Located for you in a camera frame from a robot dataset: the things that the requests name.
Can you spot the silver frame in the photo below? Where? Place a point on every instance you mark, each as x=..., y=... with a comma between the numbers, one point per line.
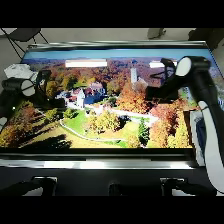
x=100, y=164

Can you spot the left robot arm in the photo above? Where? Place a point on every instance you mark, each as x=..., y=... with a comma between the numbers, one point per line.
x=15, y=90

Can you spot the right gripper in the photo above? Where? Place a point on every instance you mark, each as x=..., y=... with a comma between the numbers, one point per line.
x=156, y=93

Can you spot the white printed garment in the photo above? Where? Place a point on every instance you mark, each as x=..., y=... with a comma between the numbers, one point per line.
x=18, y=70

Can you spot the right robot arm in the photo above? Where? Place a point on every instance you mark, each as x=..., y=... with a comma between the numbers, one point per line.
x=203, y=86

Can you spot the black folding chair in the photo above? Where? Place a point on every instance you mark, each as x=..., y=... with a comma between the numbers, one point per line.
x=203, y=34
x=23, y=34

